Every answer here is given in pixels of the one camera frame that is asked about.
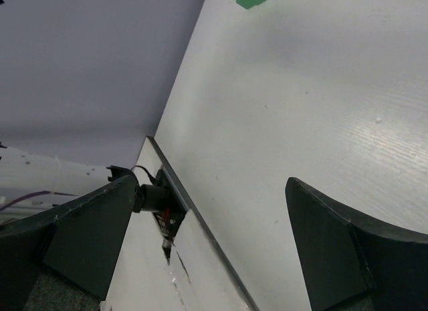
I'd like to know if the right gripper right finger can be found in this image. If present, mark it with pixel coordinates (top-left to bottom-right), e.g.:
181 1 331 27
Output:
285 177 427 310

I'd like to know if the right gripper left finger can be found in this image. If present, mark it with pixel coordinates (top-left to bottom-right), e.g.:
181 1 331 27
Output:
1 176 138 310

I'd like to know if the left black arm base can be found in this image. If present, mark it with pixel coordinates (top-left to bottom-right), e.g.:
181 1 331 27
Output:
133 165 187 261

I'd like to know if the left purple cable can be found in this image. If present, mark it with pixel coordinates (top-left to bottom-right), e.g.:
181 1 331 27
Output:
0 189 51 211

